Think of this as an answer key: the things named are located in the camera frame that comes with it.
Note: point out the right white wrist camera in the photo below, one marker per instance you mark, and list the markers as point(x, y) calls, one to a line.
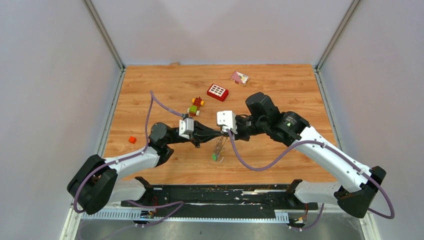
point(226, 120)

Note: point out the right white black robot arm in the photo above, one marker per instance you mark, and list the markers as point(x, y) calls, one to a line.
point(357, 189)

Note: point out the large clear keyring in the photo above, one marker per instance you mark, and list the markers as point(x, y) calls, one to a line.
point(220, 144)

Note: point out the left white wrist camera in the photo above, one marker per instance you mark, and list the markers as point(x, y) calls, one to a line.
point(186, 128)

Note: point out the right aluminium frame post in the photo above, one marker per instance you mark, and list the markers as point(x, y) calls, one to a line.
point(354, 4)

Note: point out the aluminium frame post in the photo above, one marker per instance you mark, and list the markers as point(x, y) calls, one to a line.
point(104, 33)
point(354, 4)

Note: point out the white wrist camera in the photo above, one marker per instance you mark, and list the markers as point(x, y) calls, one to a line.
point(226, 120)
point(186, 128)

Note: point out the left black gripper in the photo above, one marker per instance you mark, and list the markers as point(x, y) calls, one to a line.
point(199, 136)

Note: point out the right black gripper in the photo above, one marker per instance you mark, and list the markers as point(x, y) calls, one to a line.
point(238, 136)

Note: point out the red window toy brick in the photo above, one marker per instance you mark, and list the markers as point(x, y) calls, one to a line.
point(217, 92)

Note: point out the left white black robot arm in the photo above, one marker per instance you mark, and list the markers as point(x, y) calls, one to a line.
point(100, 181)

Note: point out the colourful toy brick car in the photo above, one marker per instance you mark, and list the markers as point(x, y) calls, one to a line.
point(194, 109)

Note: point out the bunch of coloured keys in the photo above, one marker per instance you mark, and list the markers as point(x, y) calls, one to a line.
point(217, 156)

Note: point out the small orange cube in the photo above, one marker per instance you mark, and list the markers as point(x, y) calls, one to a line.
point(132, 139)

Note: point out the pink picture toy block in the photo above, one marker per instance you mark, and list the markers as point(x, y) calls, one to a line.
point(239, 78)

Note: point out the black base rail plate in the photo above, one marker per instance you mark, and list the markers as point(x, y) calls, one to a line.
point(266, 203)

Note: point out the left aluminium frame post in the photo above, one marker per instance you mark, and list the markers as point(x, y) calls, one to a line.
point(104, 33)

